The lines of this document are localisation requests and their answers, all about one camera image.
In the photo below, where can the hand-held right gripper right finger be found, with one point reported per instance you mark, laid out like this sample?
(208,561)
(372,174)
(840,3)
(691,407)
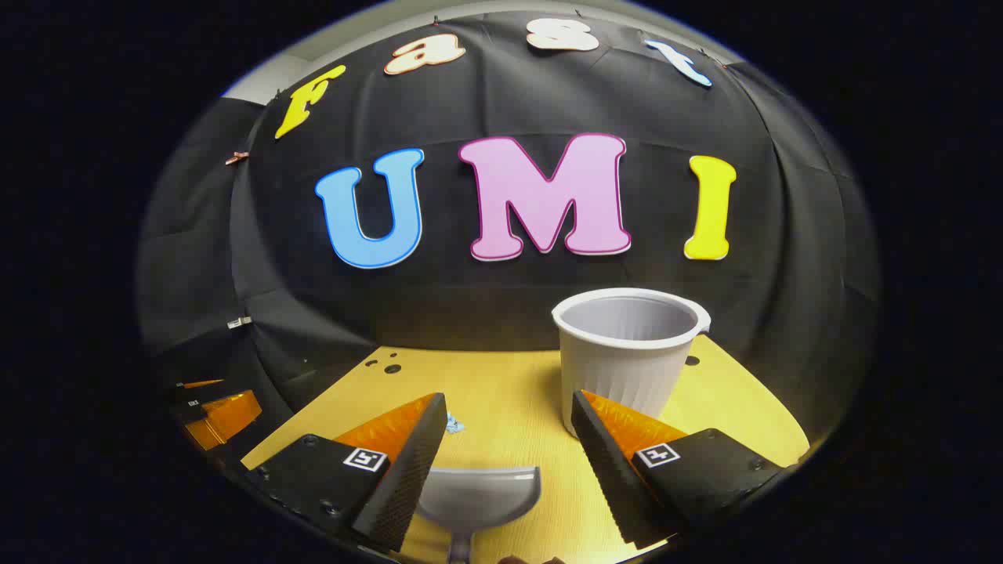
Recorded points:
(607,462)

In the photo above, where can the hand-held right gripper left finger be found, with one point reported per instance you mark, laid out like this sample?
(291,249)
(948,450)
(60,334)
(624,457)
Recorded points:
(411,470)

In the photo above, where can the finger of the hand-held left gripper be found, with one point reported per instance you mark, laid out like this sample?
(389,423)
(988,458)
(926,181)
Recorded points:
(227,415)
(196,392)

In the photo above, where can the blue paper trash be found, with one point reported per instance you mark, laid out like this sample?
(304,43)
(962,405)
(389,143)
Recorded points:
(454,426)

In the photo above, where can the grey plastic dustpan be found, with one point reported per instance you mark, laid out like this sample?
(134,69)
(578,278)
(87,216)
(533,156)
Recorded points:
(478,493)

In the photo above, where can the white ribbed garbage bin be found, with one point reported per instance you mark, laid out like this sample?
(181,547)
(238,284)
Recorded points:
(619,368)

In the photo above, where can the yellow wooden desktop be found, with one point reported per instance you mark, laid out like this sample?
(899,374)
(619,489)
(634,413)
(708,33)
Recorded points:
(509,407)

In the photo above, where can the silver metal clip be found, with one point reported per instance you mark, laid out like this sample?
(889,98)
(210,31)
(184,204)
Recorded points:
(239,322)

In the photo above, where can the black backdrop cloth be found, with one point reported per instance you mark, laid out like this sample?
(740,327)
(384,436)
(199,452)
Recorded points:
(501,313)

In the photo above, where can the copper metal clip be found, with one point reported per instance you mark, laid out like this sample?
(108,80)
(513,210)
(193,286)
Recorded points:
(237,157)

